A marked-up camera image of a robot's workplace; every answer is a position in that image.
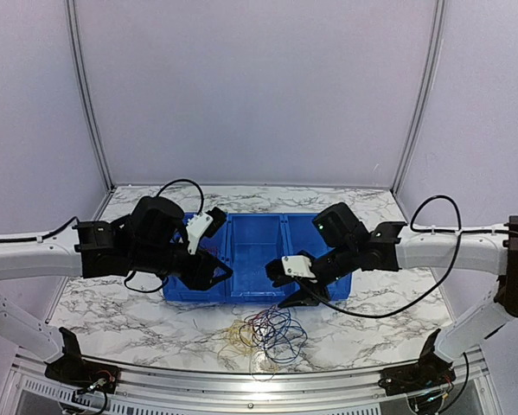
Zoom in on left blue storage bin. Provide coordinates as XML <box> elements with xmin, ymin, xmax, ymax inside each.
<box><xmin>163</xmin><ymin>214</ymin><xmax>232</xmax><ymax>303</ymax></box>

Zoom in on right aluminium frame post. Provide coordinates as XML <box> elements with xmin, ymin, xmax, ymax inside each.
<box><xmin>391</xmin><ymin>0</ymin><xmax>447</xmax><ymax>196</ymax></box>

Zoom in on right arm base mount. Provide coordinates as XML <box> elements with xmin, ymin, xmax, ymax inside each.
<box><xmin>378</xmin><ymin>329</ymin><xmax>456</xmax><ymax>396</ymax></box>

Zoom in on blue cable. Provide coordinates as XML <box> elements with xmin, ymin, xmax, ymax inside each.
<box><xmin>239</xmin><ymin>304</ymin><xmax>308</xmax><ymax>364</ymax></box>

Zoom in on aluminium front rail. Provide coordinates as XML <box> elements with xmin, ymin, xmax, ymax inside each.
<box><xmin>7</xmin><ymin>356</ymin><xmax>502</xmax><ymax>415</ymax></box>

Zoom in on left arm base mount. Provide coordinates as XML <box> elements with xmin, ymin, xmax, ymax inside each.
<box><xmin>45</xmin><ymin>328</ymin><xmax>120</xmax><ymax>393</ymax></box>

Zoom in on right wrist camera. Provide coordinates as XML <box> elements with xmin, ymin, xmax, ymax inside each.
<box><xmin>265</xmin><ymin>255</ymin><xmax>317</xmax><ymax>287</ymax></box>

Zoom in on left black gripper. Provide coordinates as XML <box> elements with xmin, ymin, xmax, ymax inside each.
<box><xmin>131</xmin><ymin>242</ymin><xmax>233</xmax><ymax>291</ymax></box>

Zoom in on blue storage bin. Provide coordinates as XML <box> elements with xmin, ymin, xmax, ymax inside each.
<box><xmin>284</xmin><ymin>214</ymin><xmax>352</xmax><ymax>302</ymax></box>
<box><xmin>163</xmin><ymin>214</ymin><xmax>232</xmax><ymax>303</ymax></box>
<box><xmin>226</xmin><ymin>214</ymin><xmax>287</xmax><ymax>304</ymax></box>

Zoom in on right blue storage bin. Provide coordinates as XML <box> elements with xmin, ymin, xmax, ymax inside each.
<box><xmin>284</xmin><ymin>214</ymin><xmax>352</xmax><ymax>302</ymax></box>

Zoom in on middle blue storage bin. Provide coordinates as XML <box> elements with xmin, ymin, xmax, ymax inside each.
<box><xmin>226</xmin><ymin>214</ymin><xmax>287</xmax><ymax>304</ymax></box>

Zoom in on aluminium frame post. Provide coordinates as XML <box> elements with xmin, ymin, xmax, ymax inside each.
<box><xmin>64</xmin><ymin>0</ymin><xmax>115</xmax><ymax>192</ymax></box>
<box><xmin>391</xmin><ymin>0</ymin><xmax>447</xmax><ymax>196</ymax></box>

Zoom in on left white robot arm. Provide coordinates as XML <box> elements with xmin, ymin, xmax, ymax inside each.
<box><xmin>0</xmin><ymin>196</ymin><xmax>233</xmax><ymax>385</ymax></box>

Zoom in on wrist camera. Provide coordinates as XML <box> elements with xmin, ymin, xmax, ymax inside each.
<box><xmin>186</xmin><ymin>207</ymin><xmax>227</xmax><ymax>255</ymax></box>
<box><xmin>265</xmin><ymin>255</ymin><xmax>317</xmax><ymax>287</ymax></box>

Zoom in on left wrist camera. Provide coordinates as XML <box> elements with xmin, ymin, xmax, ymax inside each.
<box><xmin>186</xmin><ymin>207</ymin><xmax>227</xmax><ymax>255</ymax></box>

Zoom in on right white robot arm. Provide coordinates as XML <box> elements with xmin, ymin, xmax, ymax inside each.
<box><xmin>265</xmin><ymin>202</ymin><xmax>518</xmax><ymax>387</ymax></box>

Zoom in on left aluminium frame post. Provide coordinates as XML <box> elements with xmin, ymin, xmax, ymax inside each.
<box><xmin>64</xmin><ymin>0</ymin><xmax>115</xmax><ymax>192</ymax></box>

